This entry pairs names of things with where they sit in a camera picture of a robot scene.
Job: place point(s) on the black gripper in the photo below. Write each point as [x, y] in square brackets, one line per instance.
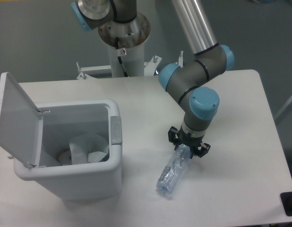
[197, 148]

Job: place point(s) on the clear plastic water bottle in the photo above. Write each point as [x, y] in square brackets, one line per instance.
[172, 172]

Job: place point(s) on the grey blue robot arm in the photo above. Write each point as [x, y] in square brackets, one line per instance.
[124, 30]

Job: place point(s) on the white trash can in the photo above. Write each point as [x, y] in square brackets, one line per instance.
[63, 121]

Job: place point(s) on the trash pile inside can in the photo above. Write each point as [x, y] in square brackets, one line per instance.
[66, 158]

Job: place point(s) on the white trash can lid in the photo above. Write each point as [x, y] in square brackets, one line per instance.
[21, 123]

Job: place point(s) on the black clamp at table edge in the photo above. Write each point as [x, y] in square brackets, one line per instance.
[286, 198]

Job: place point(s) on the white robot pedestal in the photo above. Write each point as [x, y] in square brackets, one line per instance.
[127, 61]

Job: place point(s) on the white frame at right edge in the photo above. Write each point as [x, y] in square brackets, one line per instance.
[283, 111]

